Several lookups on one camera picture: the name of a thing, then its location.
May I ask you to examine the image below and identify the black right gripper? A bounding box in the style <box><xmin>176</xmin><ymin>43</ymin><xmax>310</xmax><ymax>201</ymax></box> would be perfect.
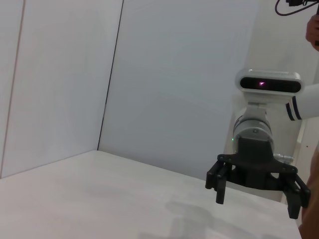
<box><xmin>205</xmin><ymin>136</ymin><xmax>313</xmax><ymax>220</ymax></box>

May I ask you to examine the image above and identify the person bare forearm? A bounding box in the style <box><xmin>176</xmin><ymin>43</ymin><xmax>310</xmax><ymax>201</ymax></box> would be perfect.
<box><xmin>305</xmin><ymin>13</ymin><xmax>319</xmax><ymax>52</ymax></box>

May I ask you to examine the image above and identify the person leg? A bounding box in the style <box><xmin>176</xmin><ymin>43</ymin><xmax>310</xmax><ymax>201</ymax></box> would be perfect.
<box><xmin>298</xmin><ymin>149</ymin><xmax>319</xmax><ymax>239</ymax></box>

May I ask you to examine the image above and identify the gray cable with silver connector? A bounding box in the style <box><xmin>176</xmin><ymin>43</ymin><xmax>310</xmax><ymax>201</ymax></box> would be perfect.
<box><xmin>273</xmin><ymin>153</ymin><xmax>295</xmax><ymax>164</ymax></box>

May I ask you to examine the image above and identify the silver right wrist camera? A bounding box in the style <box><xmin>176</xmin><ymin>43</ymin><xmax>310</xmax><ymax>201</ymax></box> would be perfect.
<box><xmin>235</xmin><ymin>69</ymin><xmax>304</xmax><ymax>105</ymax></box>

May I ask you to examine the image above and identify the dark overhead cable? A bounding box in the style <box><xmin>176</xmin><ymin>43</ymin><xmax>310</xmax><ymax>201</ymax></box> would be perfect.
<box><xmin>275</xmin><ymin>0</ymin><xmax>319</xmax><ymax>17</ymax></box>

